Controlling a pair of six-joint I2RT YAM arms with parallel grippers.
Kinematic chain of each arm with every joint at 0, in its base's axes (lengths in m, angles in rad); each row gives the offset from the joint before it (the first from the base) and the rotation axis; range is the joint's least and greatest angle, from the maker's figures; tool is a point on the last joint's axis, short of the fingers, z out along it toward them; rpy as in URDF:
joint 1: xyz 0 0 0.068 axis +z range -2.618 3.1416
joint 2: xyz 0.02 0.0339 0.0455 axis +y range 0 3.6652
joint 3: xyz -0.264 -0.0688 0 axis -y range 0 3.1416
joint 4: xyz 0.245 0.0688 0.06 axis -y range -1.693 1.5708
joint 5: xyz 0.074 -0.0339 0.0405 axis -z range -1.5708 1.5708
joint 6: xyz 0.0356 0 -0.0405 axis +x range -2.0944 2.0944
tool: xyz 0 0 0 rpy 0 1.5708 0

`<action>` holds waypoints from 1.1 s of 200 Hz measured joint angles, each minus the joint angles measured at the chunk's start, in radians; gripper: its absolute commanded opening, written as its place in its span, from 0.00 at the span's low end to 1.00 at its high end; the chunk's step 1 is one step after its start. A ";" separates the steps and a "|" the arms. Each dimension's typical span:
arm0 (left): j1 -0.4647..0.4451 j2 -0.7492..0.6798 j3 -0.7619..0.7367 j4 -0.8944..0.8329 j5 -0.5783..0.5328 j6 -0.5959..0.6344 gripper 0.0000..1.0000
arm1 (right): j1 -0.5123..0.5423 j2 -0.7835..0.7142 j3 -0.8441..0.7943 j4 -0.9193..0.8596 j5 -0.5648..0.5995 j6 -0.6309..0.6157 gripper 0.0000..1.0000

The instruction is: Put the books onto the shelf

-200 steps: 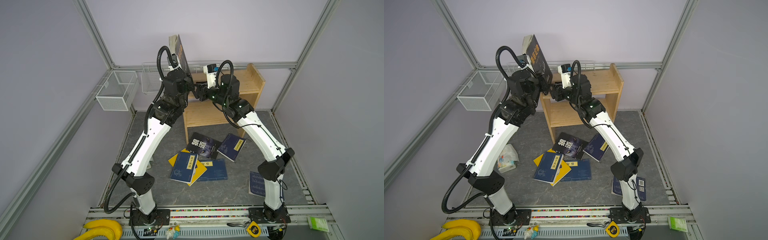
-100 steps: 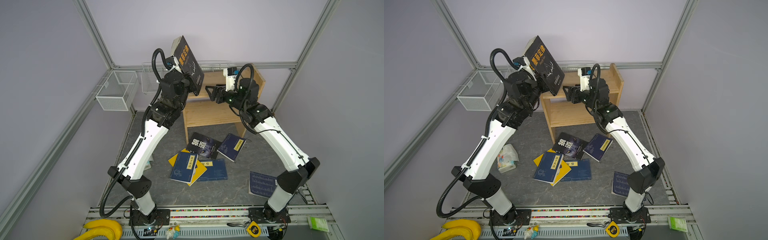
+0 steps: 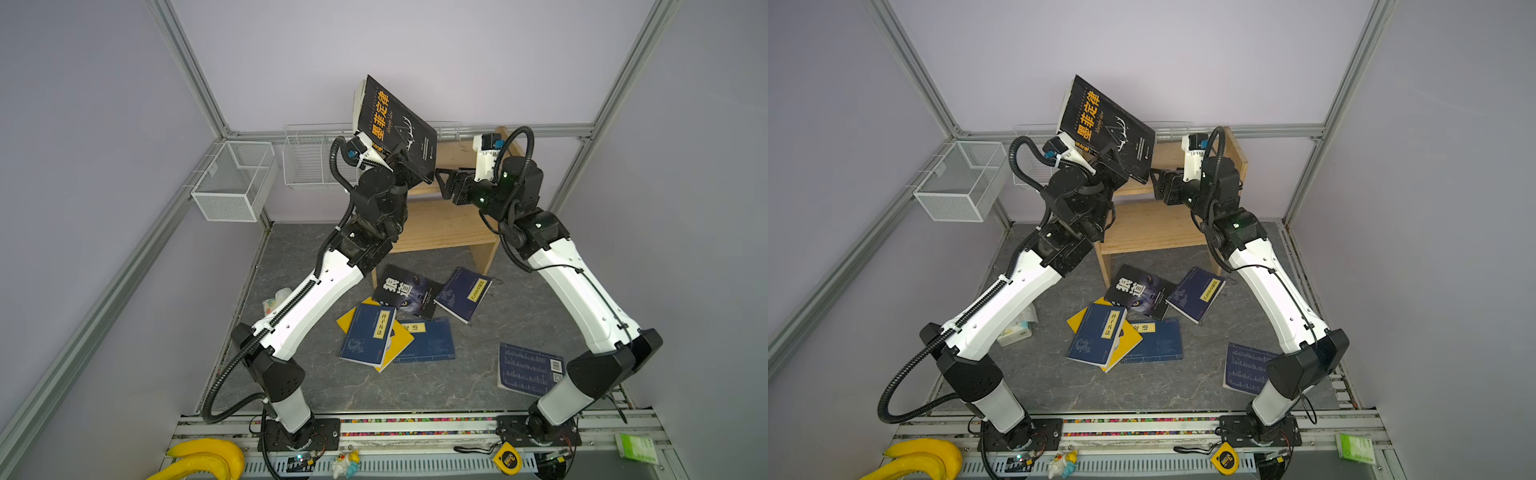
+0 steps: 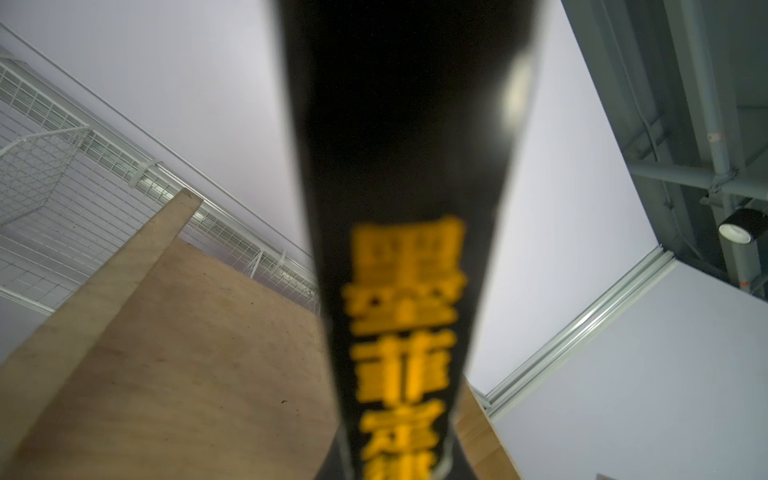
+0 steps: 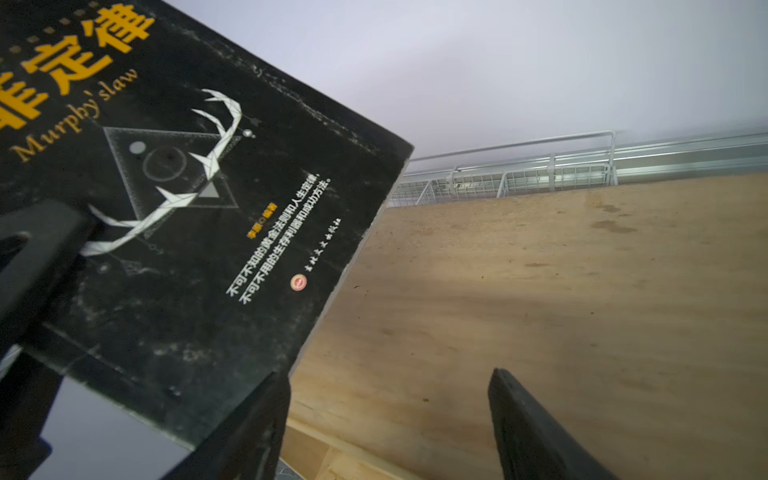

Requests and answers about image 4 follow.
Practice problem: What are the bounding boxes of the black Murphy's law book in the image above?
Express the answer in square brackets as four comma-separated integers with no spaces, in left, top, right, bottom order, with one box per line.
[275,1,541,479]

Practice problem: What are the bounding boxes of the white wire rack basket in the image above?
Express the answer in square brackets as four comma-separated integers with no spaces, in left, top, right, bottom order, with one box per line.
[0,23,320,317]

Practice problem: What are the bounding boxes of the wooden two-tier bookshelf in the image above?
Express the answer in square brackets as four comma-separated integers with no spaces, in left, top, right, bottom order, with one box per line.
[0,189,522,480]

